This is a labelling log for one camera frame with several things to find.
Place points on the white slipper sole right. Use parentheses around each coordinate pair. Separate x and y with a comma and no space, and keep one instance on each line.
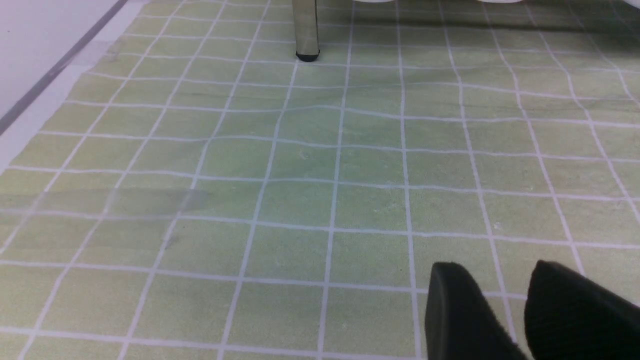
(500,1)

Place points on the white slipper sole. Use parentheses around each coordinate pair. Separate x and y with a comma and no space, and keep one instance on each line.
(500,1)
(374,1)

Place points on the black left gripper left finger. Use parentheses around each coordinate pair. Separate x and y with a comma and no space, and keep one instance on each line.
(459,322)

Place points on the green checkered table cloth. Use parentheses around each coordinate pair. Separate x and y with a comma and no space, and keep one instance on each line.
(190,190)

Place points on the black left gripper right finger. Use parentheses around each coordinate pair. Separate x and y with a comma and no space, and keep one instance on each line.
(570,317)

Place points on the stainless steel shoe rack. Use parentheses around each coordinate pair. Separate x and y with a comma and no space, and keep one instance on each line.
(306,30)

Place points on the white slipper sole left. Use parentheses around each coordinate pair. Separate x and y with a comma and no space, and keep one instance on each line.
(374,1)

